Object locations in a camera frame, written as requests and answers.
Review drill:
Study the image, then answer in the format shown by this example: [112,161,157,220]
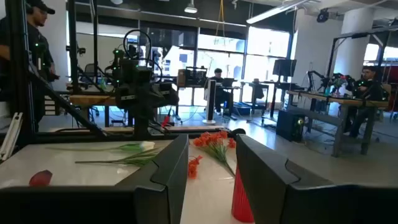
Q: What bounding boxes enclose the distant black rig frame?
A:
[325,26,398,94]

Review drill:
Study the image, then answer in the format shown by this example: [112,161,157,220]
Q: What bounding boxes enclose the long wooden workbench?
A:
[285,89,389,158]

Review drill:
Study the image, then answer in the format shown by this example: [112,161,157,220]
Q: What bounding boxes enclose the white ceiling light strip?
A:
[245,0,312,25]

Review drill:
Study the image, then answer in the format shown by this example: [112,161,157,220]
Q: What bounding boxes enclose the black computer tower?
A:
[275,109,305,143]

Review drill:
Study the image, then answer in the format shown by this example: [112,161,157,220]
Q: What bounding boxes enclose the person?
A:
[207,67,233,114]
[343,65,388,139]
[0,0,60,125]

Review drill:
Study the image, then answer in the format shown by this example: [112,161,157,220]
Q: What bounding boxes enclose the white black tower fan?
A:
[201,79,218,125]

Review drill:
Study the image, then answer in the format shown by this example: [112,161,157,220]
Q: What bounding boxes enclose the yellow hanging rope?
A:
[216,0,226,38]

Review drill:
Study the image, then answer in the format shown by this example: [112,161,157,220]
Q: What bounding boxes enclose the distant black robot arms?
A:
[306,70,355,94]

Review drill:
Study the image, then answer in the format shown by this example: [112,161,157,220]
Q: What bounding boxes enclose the black perforated crate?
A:
[177,67,208,88]

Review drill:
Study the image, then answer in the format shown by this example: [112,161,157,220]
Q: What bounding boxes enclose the white plastic strip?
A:
[0,111,24,161]

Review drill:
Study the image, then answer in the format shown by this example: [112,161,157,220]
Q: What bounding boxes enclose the black ceiling device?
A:
[316,8,330,24]

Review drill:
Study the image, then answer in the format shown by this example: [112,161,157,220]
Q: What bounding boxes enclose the black monitor on stand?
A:
[272,58,298,78]

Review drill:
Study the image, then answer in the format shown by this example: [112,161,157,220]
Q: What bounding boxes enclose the dark red artificial tulip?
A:
[29,169,53,187]

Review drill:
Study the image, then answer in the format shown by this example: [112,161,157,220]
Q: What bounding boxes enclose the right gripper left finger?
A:
[0,134,190,224]

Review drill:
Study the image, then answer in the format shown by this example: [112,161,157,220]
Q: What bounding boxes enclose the small red tag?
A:
[160,107,172,128]

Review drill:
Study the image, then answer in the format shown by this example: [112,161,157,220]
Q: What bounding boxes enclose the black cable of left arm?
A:
[123,29,164,85]

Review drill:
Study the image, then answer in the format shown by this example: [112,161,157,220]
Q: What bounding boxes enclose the red ribbed glass vase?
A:
[231,164,255,223]

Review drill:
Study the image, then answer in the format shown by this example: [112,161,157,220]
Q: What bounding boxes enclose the white artificial tulip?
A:
[46,141,155,154]

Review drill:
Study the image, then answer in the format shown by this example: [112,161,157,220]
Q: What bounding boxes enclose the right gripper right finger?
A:
[235,134,398,224]

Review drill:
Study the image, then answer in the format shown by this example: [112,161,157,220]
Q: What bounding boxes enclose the grey pendant lamp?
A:
[183,0,198,14]

